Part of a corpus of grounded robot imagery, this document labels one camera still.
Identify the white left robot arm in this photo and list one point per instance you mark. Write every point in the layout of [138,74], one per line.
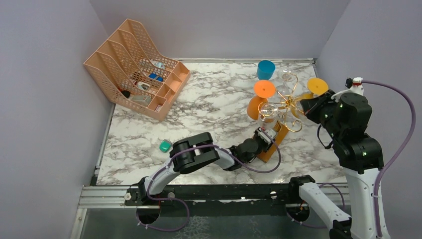
[193,153]

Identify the gold wire glass rack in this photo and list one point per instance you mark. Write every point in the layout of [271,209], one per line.
[285,103]

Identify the clear tumbler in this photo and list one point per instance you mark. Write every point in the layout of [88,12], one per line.
[267,115]

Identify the blue plastic wine glass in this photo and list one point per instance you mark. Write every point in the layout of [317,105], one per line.
[265,70]

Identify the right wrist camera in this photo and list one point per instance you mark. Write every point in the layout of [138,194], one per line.
[353,85]

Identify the peach plastic file organizer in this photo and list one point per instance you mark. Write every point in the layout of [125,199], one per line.
[122,64]

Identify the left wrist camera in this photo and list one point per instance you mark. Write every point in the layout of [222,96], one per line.
[268,135]

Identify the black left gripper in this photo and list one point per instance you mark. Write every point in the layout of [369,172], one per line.
[265,147]

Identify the yellow plastic wine glass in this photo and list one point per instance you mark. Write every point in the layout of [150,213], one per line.
[316,87]

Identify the green small box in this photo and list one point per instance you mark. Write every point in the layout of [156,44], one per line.
[165,146]

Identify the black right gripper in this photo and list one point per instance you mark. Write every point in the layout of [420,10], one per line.
[311,106]

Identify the blue item in organizer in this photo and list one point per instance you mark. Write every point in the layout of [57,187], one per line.
[156,77]

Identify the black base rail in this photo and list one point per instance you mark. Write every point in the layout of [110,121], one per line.
[218,200]

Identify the clear wine glass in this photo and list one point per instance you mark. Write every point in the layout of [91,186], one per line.
[285,76]

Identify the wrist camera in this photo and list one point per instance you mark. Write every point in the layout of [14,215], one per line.
[353,85]
[268,135]

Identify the orange plastic wine glass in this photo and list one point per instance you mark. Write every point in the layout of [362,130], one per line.
[263,90]

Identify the wooden rack base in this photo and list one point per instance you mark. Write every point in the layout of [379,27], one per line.
[281,131]

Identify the grey box in organizer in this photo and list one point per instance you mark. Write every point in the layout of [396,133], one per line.
[143,100]

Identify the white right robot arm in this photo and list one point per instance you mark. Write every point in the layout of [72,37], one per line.
[361,158]

